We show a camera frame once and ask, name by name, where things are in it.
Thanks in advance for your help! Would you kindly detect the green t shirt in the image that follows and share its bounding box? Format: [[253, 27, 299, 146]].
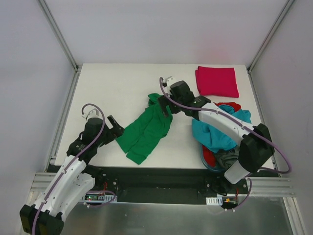
[[116, 93, 173, 165]]

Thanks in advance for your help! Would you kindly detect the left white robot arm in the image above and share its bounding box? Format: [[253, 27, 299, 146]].
[[20, 115, 124, 235]]

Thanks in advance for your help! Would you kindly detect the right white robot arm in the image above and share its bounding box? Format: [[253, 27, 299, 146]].
[[159, 77, 275, 193]]

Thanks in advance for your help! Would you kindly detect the folded pink t shirt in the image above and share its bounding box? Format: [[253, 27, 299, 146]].
[[195, 66, 240, 98]]

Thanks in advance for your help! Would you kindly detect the turquoise t shirt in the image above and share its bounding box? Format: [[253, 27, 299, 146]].
[[191, 106, 251, 153]]

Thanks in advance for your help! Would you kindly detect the red t shirt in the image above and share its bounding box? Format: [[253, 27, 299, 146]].
[[215, 102, 241, 112]]

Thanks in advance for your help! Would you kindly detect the grey t shirt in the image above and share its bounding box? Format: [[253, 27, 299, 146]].
[[214, 146, 240, 169]]

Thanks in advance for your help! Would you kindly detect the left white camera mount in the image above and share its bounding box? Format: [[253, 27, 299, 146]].
[[82, 108, 101, 121]]

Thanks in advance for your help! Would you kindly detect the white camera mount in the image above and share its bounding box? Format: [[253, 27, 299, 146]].
[[162, 76, 177, 87], [82, 108, 101, 121]]

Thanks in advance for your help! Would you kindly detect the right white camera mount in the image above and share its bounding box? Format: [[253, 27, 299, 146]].
[[162, 76, 177, 87]]

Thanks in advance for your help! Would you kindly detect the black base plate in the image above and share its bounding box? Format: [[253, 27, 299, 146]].
[[46, 164, 281, 204]]

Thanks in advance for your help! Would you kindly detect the left aluminium frame post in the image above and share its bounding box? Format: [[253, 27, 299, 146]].
[[36, 0, 80, 72]]

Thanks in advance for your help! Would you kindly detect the aluminium frame post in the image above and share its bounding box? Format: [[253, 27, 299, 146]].
[[36, 0, 80, 72], [247, 0, 296, 74]]

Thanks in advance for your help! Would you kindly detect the right white cable duct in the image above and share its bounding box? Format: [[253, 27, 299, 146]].
[[205, 196, 223, 206]]

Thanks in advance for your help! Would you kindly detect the right aluminium frame post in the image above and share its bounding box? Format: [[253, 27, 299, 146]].
[[247, 0, 296, 74]]

